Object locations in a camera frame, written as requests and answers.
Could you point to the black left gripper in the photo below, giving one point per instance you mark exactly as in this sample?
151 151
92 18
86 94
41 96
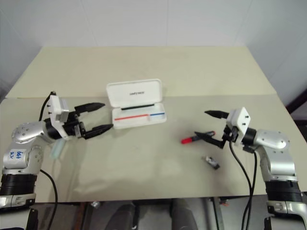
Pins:
74 127

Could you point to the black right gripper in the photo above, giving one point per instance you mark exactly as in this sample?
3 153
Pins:
229 135

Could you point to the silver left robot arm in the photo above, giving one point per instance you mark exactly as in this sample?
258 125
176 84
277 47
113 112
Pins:
24 133

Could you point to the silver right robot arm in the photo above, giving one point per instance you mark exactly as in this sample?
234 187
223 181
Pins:
275 143

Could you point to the white open pencil case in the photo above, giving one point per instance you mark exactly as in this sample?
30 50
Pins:
134 86

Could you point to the black marker with red cap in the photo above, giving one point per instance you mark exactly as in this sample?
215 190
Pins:
185 141

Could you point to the small black clip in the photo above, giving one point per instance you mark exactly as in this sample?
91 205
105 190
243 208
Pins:
211 162

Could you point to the red pen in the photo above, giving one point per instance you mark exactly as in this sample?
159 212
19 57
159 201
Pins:
130 117

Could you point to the black pen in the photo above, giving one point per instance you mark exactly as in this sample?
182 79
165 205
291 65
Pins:
138 107

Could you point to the blue pen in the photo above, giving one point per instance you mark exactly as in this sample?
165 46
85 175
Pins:
157 113

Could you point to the dark rounded shape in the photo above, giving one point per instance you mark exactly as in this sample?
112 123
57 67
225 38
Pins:
184 214
127 215

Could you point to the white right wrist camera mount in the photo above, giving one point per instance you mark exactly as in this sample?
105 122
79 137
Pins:
239 119

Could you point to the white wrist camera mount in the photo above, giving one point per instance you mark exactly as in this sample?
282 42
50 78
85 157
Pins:
56 107
239 119

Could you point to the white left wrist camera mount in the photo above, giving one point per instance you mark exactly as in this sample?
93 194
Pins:
56 107

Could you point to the metal table frame bar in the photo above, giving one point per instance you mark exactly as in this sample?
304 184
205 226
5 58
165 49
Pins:
217 213

